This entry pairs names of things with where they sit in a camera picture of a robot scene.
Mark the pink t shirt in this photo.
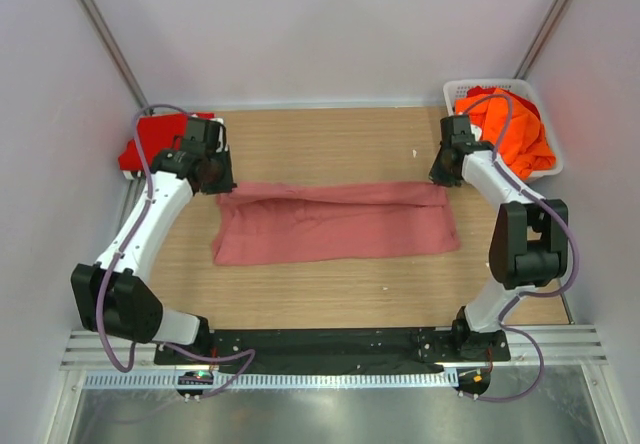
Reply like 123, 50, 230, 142
212, 182, 460, 266

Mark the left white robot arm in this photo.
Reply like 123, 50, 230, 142
71, 134, 235, 372

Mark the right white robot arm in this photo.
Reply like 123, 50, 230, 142
430, 138, 570, 360

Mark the folded red t shirt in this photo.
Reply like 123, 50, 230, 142
118, 113, 187, 173

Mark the white plastic basket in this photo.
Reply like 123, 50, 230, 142
443, 78, 564, 182

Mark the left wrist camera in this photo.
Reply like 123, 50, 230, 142
178, 116, 229, 157

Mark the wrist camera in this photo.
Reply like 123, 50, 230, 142
440, 114, 477, 148
178, 116, 229, 157

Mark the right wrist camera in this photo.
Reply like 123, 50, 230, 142
440, 114, 477, 148

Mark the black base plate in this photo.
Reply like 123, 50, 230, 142
183, 327, 511, 376

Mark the white slotted cable duct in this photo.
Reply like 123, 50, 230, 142
83, 369, 458, 391

